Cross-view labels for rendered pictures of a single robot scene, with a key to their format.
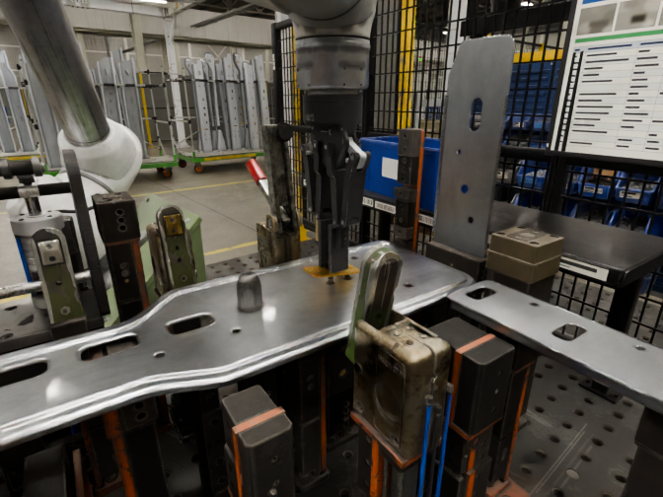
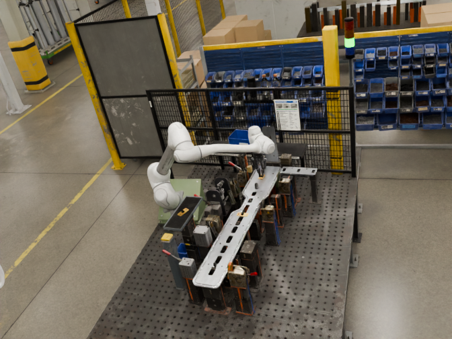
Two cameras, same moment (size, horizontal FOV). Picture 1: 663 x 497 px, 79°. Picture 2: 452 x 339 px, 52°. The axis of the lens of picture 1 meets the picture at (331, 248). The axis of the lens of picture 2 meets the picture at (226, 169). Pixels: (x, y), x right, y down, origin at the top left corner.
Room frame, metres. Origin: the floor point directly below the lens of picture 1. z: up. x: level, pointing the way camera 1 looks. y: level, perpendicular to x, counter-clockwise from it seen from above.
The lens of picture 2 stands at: (-2.07, 1.73, 3.03)
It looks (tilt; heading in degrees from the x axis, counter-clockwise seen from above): 31 degrees down; 331
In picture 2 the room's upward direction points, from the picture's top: 11 degrees counter-clockwise
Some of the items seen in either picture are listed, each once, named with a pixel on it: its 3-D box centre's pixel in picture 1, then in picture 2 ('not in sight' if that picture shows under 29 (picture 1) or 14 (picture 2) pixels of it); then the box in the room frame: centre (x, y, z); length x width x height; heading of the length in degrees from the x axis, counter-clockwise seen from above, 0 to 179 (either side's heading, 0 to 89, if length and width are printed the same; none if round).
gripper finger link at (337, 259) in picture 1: (337, 248); not in sight; (0.53, -0.01, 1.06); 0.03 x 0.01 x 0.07; 124
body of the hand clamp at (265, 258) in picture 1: (281, 312); (245, 190); (0.67, 0.09, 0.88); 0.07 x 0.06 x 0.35; 34
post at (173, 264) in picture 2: not in sight; (175, 263); (0.28, 0.98, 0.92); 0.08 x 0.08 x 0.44; 34
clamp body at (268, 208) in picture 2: not in sight; (270, 225); (0.16, 0.24, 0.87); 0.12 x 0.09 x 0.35; 34
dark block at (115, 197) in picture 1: (135, 320); not in sight; (0.58, 0.32, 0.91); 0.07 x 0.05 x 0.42; 34
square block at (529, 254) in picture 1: (509, 335); (287, 173); (0.58, -0.30, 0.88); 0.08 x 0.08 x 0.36; 34
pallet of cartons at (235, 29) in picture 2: not in sight; (241, 54); (4.53, -2.63, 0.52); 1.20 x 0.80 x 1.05; 126
